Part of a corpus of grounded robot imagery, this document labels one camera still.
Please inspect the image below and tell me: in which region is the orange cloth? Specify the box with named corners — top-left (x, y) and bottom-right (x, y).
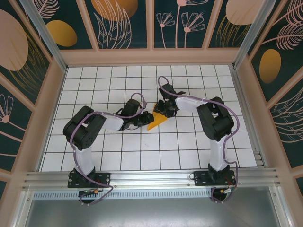
top-left (146, 104), bottom-right (169, 131)

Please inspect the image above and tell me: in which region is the grey metal sheet panel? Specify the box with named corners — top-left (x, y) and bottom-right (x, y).
top-left (23, 186), bottom-right (282, 227)

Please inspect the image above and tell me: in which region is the black controller board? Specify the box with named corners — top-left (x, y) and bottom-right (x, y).
top-left (79, 189), bottom-right (105, 197)

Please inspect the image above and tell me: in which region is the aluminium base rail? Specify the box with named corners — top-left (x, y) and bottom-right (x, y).
top-left (22, 167), bottom-right (281, 190)

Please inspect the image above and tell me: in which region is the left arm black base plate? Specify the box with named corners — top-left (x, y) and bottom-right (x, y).
top-left (68, 172), bottom-right (112, 189)

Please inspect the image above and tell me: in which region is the slotted metal cable tray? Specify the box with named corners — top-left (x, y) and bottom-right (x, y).
top-left (33, 191), bottom-right (214, 200)

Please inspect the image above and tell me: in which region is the aluminium side rail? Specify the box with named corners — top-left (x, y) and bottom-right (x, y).
top-left (229, 66), bottom-right (268, 168)

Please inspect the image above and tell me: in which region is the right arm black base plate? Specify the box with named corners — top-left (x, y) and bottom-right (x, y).
top-left (194, 170), bottom-right (236, 187)

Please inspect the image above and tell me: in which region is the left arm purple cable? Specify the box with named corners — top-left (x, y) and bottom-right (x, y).
top-left (71, 93), bottom-right (147, 206)

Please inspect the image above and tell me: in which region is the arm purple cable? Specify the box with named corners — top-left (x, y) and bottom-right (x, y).
top-left (71, 93), bottom-right (147, 206)
top-left (158, 75), bottom-right (239, 204)

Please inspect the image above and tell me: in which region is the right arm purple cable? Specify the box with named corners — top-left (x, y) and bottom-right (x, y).
top-left (158, 75), bottom-right (239, 204)

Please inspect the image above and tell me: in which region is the aluminium corner post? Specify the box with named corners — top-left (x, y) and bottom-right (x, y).
top-left (233, 0), bottom-right (275, 69)
top-left (20, 0), bottom-right (68, 71)

